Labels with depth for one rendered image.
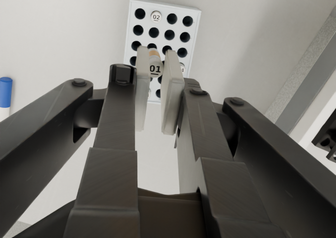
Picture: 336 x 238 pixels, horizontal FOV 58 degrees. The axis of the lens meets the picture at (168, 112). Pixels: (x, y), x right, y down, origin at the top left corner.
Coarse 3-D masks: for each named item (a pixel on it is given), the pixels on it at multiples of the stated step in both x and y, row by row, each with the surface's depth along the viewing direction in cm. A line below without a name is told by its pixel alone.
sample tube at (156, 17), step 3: (153, 12) 34; (156, 12) 34; (159, 12) 37; (153, 15) 34; (156, 15) 34; (159, 15) 34; (153, 18) 34; (156, 18) 34; (159, 18) 34; (153, 21) 35; (156, 21) 35; (159, 21) 35
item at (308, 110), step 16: (320, 64) 33; (304, 80) 35; (320, 80) 32; (304, 96) 34; (320, 96) 32; (288, 112) 35; (304, 112) 33; (320, 112) 31; (288, 128) 34; (304, 128) 32; (304, 144) 32; (320, 160) 40
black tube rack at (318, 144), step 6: (330, 120) 34; (324, 126) 35; (330, 126) 34; (318, 132) 35; (324, 132) 35; (330, 132) 35; (318, 138) 35; (324, 138) 35; (330, 138) 35; (318, 144) 35; (324, 144) 35; (330, 144) 35
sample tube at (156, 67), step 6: (150, 48) 24; (150, 54) 23; (156, 54) 23; (150, 60) 21; (156, 60) 21; (150, 66) 20; (156, 66) 21; (162, 66) 21; (150, 72) 21; (156, 72) 21; (162, 72) 21
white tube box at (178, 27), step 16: (144, 0) 36; (128, 16) 35; (144, 16) 36; (176, 16) 37; (192, 16) 36; (128, 32) 36; (144, 32) 36; (160, 32) 36; (176, 32) 37; (192, 32) 37; (128, 48) 37; (160, 48) 37; (176, 48) 37; (192, 48) 37; (128, 64) 38; (160, 80) 40
